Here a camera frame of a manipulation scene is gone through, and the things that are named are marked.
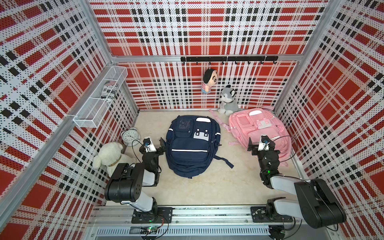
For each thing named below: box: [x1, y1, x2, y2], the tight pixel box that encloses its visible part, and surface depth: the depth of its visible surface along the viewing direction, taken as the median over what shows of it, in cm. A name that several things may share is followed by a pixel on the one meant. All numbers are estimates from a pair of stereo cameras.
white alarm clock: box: [120, 127, 141, 147], surface depth 103 cm
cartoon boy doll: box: [201, 68, 218, 93], surface depth 94 cm
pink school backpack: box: [209, 108, 292, 167], surface depth 107 cm
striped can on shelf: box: [101, 80, 118, 101], surface depth 76 cm
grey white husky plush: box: [218, 85, 239, 116], surface depth 113 cm
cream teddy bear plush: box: [92, 142, 137, 177], surface depth 78 cm
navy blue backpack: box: [165, 115, 235, 179], surface depth 98 cm
